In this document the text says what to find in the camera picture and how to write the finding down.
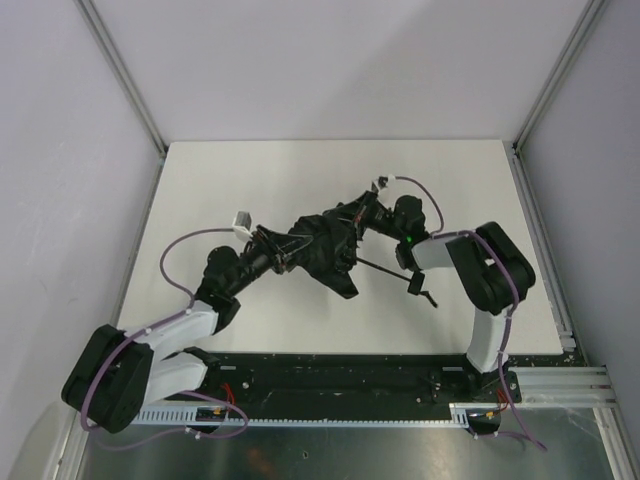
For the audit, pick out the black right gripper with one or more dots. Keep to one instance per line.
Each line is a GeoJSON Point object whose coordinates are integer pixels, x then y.
{"type": "Point", "coordinates": [364, 212]}

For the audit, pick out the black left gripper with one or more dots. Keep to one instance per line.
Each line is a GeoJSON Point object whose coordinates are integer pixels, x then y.
{"type": "Point", "coordinates": [273, 245]}

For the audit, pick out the black folding umbrella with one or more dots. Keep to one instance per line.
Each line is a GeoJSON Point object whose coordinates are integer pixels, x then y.
{"type": "Point", "coordinates": [333, 253]}

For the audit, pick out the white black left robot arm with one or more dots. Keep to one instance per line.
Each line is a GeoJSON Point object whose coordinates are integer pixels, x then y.
{"type": "Point", "coordinates": [120, 371]}

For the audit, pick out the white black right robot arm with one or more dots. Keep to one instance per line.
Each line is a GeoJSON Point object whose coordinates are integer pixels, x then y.
{"type": "Point", "coordinates": [494, 274]}

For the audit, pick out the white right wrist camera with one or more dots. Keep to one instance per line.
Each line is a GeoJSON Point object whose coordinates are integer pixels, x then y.
{"type": "Point", "coordinates": [381, 183]}

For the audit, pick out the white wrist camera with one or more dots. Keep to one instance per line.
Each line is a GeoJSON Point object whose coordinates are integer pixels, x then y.
{"type": "Point", "coordinates": [381, 183]}
{"type": "Point", "coordinates": [241, 226]}

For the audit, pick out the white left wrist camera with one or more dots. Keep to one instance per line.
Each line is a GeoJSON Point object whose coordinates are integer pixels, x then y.
{"type": "Point", "coordinates": [241, 226]}

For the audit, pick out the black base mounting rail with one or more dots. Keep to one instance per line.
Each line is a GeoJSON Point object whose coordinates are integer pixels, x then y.
{"type": "Point", "coordinates": [350, 387]}

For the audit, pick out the aluminium frame side rail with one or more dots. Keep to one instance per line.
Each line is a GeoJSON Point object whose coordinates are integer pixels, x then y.
{"type": "Point", "coordinates": [551, 364]}

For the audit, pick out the left aluminium frame post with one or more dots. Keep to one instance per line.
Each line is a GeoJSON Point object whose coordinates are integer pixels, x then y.
{"type": "Point", "coordinates": [108, 48]}

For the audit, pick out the aluminium frame post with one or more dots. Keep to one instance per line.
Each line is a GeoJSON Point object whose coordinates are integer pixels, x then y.
{"type": "Point", "coordinates": [569, 54]}
{"type": "Point", "coordinates": [108, 48]}

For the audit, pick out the right aluminium frame post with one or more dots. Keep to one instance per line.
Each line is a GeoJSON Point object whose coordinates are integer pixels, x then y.
{"type": "Point", "coordinates": [569, 54]}

